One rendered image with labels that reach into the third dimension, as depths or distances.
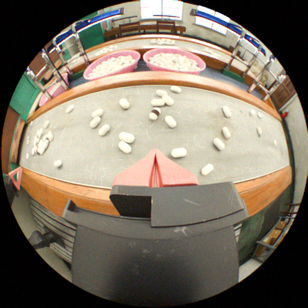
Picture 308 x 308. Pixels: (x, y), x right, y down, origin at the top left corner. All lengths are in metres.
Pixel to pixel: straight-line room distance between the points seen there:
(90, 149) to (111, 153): 0.07
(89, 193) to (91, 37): 3.05
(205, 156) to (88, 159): 0.29
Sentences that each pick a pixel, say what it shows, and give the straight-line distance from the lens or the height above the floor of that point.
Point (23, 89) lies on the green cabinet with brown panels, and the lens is 1.06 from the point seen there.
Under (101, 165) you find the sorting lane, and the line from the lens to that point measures 0.27.
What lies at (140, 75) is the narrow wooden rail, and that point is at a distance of 0.37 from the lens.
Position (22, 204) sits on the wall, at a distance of 1.89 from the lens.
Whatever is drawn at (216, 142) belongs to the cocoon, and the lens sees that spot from 0.28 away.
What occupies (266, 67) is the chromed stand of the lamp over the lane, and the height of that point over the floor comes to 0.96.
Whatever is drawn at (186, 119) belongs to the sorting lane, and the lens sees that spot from 0.29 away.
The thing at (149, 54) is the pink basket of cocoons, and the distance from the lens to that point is 0.57.
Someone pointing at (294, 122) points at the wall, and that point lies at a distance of 4.42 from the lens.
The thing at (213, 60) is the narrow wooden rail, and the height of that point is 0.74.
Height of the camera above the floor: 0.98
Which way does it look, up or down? 76 degrees down
